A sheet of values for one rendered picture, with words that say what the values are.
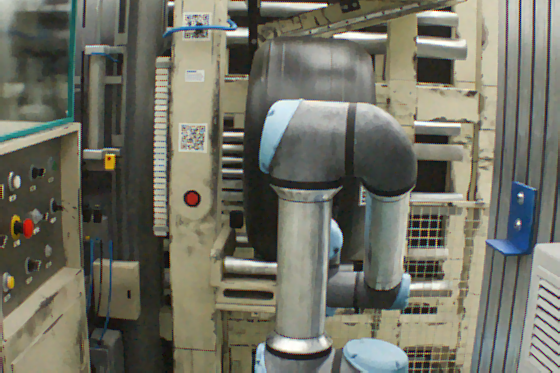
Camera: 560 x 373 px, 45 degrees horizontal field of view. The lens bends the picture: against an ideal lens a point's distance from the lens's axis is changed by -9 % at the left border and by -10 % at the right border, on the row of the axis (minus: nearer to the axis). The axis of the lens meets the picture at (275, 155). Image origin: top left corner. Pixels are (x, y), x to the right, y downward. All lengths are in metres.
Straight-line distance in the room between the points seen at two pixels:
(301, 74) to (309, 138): 0.64
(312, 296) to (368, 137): 0.28
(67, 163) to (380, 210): 0.87
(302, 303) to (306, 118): 0.30
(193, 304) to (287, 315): 0.84
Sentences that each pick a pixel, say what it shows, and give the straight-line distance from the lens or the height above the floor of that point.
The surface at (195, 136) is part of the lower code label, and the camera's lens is 1.92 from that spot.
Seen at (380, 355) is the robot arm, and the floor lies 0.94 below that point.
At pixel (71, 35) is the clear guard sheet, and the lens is 1.79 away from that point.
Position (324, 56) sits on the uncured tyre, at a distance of 1.80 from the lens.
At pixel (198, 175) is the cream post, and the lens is 1.93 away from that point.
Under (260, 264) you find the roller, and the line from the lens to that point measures 1.89.
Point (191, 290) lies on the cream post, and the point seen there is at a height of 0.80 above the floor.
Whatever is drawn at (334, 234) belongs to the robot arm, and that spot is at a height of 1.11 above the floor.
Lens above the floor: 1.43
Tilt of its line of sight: 7 degrees down
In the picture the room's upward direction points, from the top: 2 degrees clockwise
